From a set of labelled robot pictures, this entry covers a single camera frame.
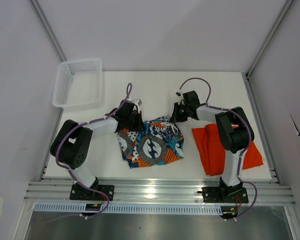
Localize colourful patterned shorts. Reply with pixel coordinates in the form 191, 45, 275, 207
117, 115, 184, 169

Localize orange shorts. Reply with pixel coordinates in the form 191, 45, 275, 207
192, 123, 263, 176

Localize white plastic basket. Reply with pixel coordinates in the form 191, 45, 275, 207
52, 58, 104, 111

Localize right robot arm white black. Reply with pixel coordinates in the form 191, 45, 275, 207
170, 90, 254, 202

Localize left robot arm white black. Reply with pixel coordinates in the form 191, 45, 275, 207
49, 99, 145, 200

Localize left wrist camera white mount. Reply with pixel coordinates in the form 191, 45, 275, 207
131, 98, 142, 107

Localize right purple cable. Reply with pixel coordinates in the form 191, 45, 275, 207
176, 77, 258, 222

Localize purple cable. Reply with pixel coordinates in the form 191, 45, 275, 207
176, 77, 258, 222
46, 82, 133, 222

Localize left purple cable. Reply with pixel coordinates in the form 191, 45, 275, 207
46, 82, 133, 222

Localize aluminium rail beam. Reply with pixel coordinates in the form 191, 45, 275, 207
23, 178, 296, 206

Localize right aluminium side rail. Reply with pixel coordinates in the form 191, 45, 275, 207
241, 73, 282, 186

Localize aluminium side rail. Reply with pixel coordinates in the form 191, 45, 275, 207
38, 108, 64, 182
241, 73, 282, 186

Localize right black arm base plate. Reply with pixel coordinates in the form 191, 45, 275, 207
197, 186, 249, 204

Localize slotted white cable duct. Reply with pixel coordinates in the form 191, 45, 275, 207
33, 202, 223, 216

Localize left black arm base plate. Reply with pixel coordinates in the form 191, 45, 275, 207
69, 183, 115, 201

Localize left aluminium side rail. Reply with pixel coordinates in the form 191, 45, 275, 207
38, 108, 64, 182

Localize right aluminium frame post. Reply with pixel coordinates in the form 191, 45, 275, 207
245, 0, 297, 81

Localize aluminium frame post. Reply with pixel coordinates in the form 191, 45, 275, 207
28, 0, 67, 62
245, 0, 297, 81

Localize left aluminium frame post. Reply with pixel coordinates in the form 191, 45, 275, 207
28, 0, 67, 62

